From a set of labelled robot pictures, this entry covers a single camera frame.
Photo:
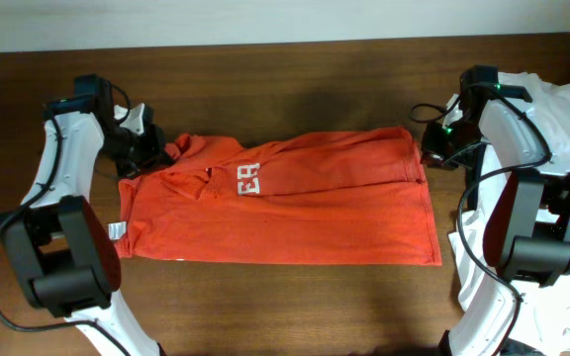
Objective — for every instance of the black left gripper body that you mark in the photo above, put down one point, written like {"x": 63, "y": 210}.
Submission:
{"x": 151, "y": 146}

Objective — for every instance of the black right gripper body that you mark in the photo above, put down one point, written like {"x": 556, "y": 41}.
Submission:
{"x": 453, "y": 145}

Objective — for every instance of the red orange soccer t-shirt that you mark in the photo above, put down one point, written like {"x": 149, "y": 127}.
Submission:
{"x": 331, "y": 198}

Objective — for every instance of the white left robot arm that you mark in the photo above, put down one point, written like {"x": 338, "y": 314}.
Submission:
{"x": 61, "y": 255}

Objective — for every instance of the white printed t-shirt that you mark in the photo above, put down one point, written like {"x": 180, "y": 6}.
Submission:
{"x": 562, "y": 222}

